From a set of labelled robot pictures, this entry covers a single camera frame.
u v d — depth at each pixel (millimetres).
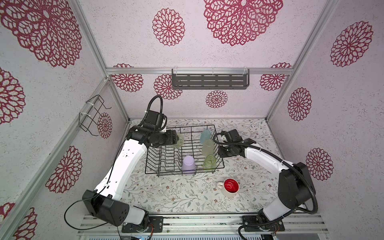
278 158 505
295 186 449
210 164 874
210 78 952
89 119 760
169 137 652
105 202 381
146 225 659
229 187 843
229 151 755
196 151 1012
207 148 902
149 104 567
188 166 802
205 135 1006
